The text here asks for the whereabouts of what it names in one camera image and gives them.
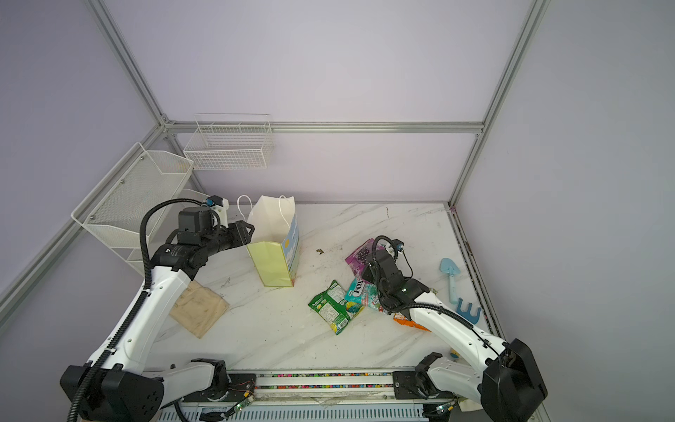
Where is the purple grape candy bag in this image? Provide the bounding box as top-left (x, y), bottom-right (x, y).
top-left (345, 238), bottom-right (374, 279)

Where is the teal Fox's candy bag front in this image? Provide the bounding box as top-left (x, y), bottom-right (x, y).
top-left (345, 278), bottom-right (385, 315)

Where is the white paper gift bag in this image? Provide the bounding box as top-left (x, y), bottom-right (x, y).
top-left (237, 194), bottom-right (300, 288)

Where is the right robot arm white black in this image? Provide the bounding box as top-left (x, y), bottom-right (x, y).
top-left (369, 247), bottom-right (548, 421)

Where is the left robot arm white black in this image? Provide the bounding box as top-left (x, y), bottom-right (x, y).
top-left (60, 195), bottom-right (255, 421)

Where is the green snack bag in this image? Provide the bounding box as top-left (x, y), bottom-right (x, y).
top-left (308, 281), bottom-right (363, 335)

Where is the orange Fox's candy bag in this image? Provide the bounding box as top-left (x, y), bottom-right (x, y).
top-left (393, 313), bottom-right (428, 332)

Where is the white mesh shelf lower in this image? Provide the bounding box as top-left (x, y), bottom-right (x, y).
top-left (121, 202), bottom-right (196, 275)

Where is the white mesh shelf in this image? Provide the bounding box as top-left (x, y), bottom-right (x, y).
top-left (121, 202), bottom-right (196, 275)
top-left (71, 143), bottom-right (193, 249)

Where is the blue toy shovel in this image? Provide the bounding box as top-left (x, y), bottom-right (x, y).
top-left (439, 258), bottom-right (461, 305)

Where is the blue toy rake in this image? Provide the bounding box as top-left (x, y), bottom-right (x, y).
top-left (455, 297), bottom-right (483, 325)

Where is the white mesh shelf upper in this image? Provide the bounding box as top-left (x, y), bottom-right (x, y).
top-left (71, 143), bottom-right (193, 249)

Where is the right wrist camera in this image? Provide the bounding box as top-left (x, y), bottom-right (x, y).
top-left (390, 239), bottom-right (404, 253)

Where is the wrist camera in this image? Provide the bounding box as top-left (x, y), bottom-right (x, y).
top-left (206, 195), bottom-right (230, 228)
top-left (390, 239), bottom-right (404, 253)

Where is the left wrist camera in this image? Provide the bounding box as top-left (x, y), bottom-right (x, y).
top-left (206, 195), bottom-right (230, 228)

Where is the white wire basket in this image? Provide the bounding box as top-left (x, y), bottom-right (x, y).
top-left (184, 114), bottom-right (274, 171)

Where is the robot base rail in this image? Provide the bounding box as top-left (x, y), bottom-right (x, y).
top-left (154, 369), bottom-right (483, 421)

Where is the aluminium frame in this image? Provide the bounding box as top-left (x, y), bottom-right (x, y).
top-left (0, 0), bottom-right (554, 422)

